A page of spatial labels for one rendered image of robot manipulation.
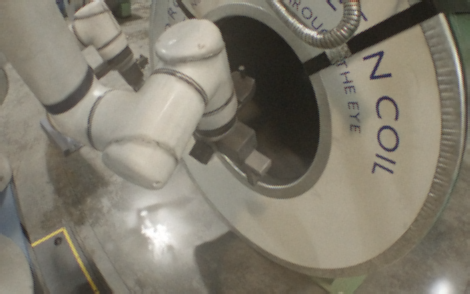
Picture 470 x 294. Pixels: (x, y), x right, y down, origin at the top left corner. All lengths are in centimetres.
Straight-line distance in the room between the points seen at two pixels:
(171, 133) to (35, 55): 19
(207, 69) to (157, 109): 8
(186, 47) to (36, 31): 18
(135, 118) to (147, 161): 5
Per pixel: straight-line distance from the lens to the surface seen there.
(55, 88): 38
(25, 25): 34
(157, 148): 33
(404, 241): 73
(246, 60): 118
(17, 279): 23
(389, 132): 61
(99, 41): 80
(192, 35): 39
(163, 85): 36
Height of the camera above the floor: 120
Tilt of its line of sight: 38 degrees down
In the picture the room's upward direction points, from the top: 2 degrees clockwise
